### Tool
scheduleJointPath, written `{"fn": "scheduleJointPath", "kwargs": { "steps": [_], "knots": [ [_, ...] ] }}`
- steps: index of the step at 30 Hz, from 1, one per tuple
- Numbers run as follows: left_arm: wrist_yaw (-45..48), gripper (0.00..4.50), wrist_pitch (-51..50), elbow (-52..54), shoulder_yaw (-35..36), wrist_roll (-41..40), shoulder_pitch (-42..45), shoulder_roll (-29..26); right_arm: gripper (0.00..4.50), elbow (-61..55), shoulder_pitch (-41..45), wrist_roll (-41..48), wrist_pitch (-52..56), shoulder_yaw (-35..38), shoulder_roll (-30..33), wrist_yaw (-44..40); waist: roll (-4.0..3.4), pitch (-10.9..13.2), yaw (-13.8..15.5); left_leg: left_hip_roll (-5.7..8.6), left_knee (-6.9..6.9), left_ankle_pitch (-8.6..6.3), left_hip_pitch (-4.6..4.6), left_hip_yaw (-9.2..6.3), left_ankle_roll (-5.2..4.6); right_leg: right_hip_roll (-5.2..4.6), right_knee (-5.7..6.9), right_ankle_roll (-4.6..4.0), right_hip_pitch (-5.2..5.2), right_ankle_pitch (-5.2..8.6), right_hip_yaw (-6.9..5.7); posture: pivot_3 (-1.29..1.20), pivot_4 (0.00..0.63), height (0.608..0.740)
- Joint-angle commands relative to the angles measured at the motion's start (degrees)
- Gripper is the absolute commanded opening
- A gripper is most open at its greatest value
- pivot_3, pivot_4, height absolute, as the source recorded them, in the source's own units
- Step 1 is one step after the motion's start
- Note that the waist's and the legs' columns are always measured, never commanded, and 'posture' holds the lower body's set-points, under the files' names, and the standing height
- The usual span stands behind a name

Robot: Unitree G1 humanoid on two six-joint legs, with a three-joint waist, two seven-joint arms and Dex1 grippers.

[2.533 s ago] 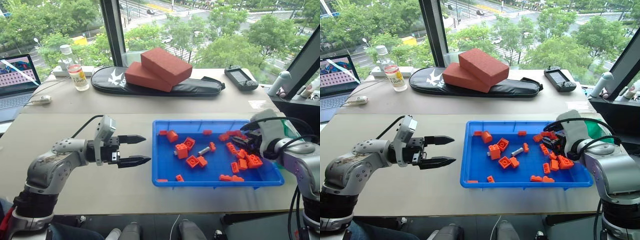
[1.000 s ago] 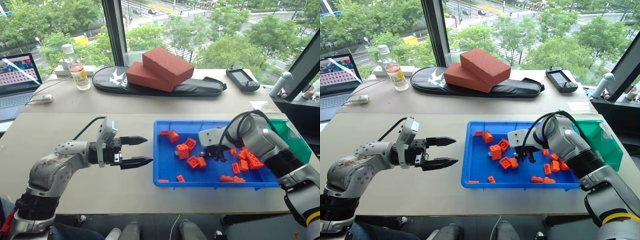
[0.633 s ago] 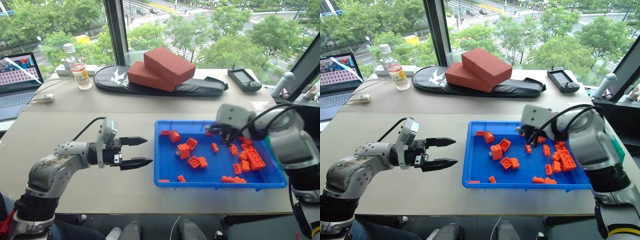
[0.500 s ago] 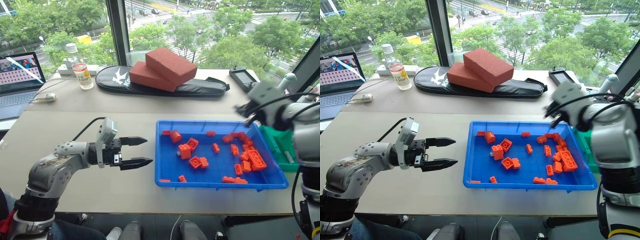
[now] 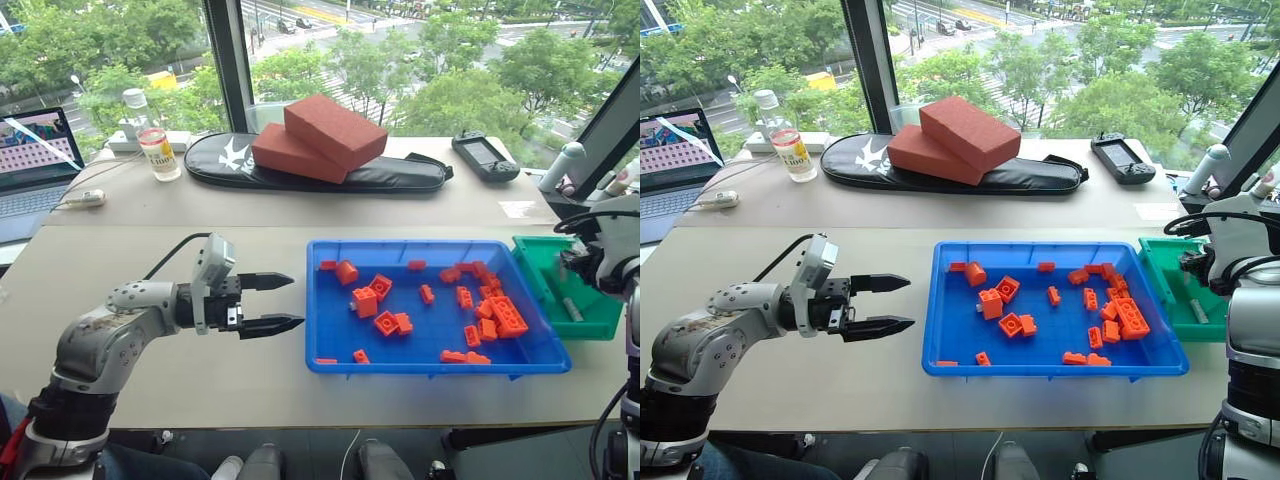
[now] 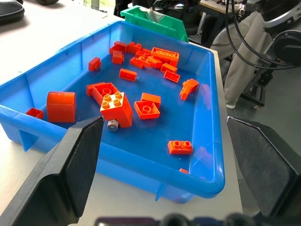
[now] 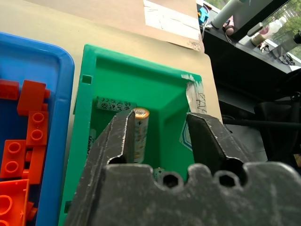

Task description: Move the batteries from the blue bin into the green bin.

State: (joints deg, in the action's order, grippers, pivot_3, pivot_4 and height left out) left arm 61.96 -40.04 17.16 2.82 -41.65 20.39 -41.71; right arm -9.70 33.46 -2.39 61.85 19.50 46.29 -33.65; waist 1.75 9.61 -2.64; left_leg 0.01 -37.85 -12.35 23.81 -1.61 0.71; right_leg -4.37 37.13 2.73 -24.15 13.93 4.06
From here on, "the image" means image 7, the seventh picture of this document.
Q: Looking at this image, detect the blue white sticker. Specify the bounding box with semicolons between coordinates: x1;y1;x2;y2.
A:
179;121;194;152

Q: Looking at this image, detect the white paper label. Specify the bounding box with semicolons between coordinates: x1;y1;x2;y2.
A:
143;0;201;41

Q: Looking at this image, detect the small orange toy piece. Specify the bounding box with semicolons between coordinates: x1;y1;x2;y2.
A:
26;201;39;222

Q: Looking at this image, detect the large orange toy plate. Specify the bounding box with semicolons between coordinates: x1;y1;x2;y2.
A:
0;178;31;226

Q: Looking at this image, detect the green lying battery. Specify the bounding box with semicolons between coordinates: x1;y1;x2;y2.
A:
95;96;138;113

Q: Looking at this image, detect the clear plastic bottle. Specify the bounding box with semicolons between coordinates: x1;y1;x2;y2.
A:
250;17;288;47

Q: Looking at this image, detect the blue plastic bin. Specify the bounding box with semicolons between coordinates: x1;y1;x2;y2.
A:
0;32;75;226

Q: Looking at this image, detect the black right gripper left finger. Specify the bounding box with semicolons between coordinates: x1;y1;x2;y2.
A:
64;110;136;226

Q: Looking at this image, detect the orange two-stud toy brick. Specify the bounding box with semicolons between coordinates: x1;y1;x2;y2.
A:
0;139;27;179
25;110;49;147

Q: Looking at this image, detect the black office chair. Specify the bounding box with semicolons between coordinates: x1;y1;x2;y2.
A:
253;93;301;167

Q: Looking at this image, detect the white AA battery orange cap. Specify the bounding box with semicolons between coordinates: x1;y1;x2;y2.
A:
133;107;151;164

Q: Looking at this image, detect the black desk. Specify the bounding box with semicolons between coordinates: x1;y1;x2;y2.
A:
201;23;301;99

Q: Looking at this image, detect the white tape strip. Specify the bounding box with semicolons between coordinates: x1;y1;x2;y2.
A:
180;73;208;115

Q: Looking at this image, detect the grey white cylinder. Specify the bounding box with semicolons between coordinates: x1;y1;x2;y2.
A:
211;0;246;29

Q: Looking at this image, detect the green plastic bin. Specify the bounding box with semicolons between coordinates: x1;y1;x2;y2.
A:
58;43;208;226

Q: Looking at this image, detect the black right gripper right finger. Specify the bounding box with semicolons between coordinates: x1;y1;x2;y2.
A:
185;112;250;175

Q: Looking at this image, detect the blue plastic gadget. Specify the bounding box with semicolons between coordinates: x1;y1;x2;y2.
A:
198;6;210;26

